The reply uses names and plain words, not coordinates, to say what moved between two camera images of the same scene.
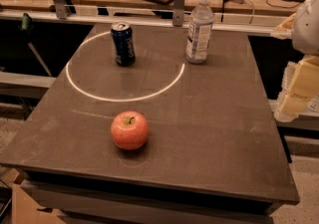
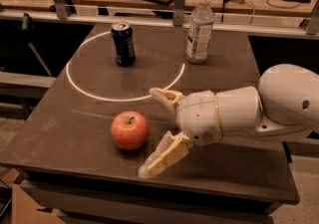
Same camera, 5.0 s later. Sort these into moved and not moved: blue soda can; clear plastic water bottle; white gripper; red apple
Moved: white gripper
Not moved: red apple; clear plastic water bottle; blue soda can
